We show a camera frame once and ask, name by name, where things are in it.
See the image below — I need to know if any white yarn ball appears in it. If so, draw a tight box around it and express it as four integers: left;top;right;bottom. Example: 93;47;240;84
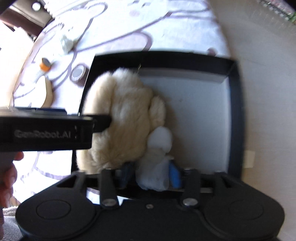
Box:
61;35;79;54

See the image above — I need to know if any person's left hand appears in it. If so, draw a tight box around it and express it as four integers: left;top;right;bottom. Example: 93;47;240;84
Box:
0;151;25;209

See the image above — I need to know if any cartoon bear printed bedsheet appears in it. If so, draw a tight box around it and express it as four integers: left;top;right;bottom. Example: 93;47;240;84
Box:
2;0;232;204

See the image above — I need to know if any black storage box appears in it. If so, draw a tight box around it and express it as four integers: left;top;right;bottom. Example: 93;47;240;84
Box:
84;51;245;178

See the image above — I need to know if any cream fluffy plush toy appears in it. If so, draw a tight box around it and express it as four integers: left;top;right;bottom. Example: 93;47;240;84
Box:
76;68;166;174

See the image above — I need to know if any brown tape roll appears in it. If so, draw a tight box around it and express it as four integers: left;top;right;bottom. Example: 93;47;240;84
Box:
70;64;89;86

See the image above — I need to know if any white bag roll orange cap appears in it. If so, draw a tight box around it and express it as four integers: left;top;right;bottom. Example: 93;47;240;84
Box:
35;58;51;81

